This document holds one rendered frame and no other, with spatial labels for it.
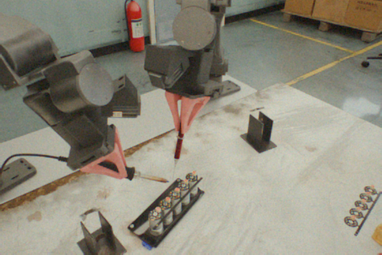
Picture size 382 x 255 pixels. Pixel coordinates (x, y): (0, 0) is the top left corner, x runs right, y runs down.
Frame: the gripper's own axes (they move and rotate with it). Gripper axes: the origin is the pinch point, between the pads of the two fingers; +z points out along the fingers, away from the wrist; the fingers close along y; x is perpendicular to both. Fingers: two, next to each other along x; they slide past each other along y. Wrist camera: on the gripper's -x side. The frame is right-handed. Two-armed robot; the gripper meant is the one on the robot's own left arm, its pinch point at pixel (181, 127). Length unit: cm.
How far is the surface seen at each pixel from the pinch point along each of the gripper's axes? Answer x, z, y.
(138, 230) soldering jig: -5.0, 20.5, -2.5
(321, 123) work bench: 49, 3, 17
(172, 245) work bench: -3.1, 21.0, 4.3
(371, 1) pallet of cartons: 351, -68, -2
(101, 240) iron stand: -9.2, 22.7, -7.1
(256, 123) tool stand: 28.1, 2.9, 4.9
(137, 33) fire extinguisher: 204, 4, -185
